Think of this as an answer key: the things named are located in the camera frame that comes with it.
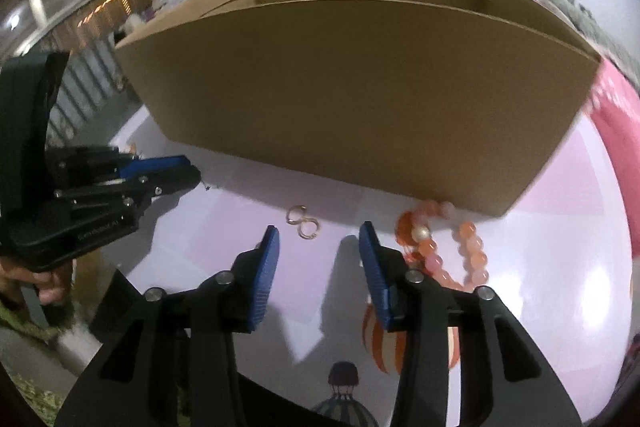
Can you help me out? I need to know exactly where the metal window railing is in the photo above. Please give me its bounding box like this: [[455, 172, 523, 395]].
[[47, 0, 151, 148]]

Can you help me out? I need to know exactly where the person's left forearm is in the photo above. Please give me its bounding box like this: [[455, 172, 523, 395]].
[[0, 299, 68, 348]]

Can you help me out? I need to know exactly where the pink blanket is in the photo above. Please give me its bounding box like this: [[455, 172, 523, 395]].
[[589, 57, 640, 260]]

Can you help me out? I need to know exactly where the pink orange bead bracelet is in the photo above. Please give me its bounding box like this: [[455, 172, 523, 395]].
[[395, 200, 491, 294]]

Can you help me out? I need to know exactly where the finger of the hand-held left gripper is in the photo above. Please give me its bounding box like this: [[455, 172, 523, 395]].
[[117, 155, 195, 182], [134, 164, 203, 208]]

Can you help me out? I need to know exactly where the brown cardboard box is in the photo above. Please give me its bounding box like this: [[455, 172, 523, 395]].
[[114, 0, 603, 220]]

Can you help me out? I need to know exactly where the pink printed table cover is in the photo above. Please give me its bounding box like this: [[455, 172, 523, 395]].
[[107, 107, 632, 427]]

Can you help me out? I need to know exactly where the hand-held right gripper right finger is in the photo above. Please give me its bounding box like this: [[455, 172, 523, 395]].
[[357, 221, 584, 427]]

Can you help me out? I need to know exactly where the person's left hand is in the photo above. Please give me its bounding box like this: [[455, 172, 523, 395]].
[[0, 252, 77, 308]]

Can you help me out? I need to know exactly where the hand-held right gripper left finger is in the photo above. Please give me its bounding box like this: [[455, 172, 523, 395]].
[[54, 224, 282, 427]]

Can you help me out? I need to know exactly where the grey fluffy blanket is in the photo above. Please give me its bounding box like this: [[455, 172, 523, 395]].
[[549, 0, 617, 54]]

